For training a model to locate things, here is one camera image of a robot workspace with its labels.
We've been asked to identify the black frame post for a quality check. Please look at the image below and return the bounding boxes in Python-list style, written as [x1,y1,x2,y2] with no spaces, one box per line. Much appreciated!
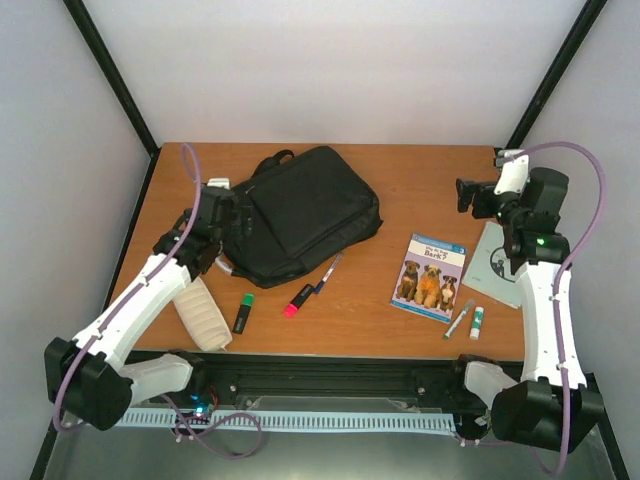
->
[62,0,161,159]
[504,0,608,149]

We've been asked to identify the light blue cable duct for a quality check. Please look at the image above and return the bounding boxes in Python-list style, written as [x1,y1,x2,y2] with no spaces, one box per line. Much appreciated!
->
[116,408,456,436]

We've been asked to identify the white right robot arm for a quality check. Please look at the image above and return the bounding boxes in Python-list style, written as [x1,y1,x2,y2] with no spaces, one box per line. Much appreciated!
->
[456,167,604,452]

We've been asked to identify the blue ballpoint pen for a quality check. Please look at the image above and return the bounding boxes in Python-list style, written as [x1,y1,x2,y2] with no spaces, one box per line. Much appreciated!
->
[314,252,344,295]

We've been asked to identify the grey whiteboard marker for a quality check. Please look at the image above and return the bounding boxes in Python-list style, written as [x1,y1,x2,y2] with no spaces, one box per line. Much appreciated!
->
[443,299,475,339]

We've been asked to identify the pink highlighter marker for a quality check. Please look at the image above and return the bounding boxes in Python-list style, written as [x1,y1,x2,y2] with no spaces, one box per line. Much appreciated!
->
[283,284,316,318]

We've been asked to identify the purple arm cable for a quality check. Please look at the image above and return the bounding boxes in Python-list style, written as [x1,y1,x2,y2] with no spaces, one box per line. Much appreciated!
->
[457,141,609,475]
[52,143,263,458]

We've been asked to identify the black right frame post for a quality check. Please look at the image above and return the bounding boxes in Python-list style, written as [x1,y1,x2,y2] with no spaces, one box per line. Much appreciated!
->
[504,0,608,149]

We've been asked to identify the beige pencil case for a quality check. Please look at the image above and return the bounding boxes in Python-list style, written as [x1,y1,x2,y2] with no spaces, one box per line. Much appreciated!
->
[172,277,232,352]

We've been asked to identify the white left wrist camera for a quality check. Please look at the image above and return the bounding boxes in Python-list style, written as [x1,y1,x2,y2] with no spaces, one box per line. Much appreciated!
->
[206,178,231,190]

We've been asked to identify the dog picture book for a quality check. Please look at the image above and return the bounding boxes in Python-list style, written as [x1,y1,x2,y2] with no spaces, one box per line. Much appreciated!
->
[390,233,467,324]

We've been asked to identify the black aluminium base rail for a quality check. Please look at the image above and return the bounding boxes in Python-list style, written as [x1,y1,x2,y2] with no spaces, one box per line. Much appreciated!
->
[124,349,601,416]

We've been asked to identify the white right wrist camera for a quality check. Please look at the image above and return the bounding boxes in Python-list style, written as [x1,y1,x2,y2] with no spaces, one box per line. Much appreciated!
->
[493,149,529,196]

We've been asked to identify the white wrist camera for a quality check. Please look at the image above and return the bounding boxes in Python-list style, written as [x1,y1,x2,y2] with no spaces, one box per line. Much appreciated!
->
[206,178,231,190]
[493,149,529,196]

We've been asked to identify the green highlighter marker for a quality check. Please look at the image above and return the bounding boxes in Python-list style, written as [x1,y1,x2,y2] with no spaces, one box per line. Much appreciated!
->
[232,293,255,334]

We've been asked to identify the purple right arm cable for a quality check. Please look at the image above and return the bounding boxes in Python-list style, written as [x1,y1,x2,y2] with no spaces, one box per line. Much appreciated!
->
[457,141,609,475]

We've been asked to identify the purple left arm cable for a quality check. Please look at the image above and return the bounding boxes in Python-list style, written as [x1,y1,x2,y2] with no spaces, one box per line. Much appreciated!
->
[52,143,263,458]

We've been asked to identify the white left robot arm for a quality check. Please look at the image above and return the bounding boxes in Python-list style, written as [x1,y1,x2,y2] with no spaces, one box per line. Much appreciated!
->
[44,178,252,430]

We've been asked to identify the grey paperback book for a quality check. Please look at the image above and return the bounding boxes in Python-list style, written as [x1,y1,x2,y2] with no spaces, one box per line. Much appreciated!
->
[462,221,521,309]

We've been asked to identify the black student backpack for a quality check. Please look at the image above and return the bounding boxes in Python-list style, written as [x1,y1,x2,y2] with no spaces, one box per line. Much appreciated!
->
[222,146,383,289]

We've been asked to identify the black left frame post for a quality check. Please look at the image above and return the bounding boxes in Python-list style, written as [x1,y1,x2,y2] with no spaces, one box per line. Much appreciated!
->
[62,0,161,159]

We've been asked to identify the white glue stick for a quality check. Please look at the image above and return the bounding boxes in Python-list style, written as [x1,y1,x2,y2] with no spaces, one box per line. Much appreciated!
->
[469,306,484,340]

